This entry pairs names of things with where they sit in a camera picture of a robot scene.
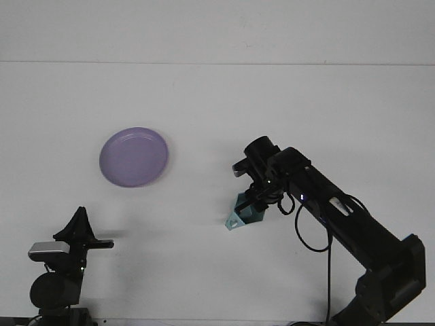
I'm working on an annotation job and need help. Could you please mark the pale blue faceted cup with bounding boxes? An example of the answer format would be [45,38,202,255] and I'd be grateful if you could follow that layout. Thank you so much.
[225,192,267,232]

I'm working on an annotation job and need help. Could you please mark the pale purple round plate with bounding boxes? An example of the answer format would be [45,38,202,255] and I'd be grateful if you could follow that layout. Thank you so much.
[99,126,170,188]

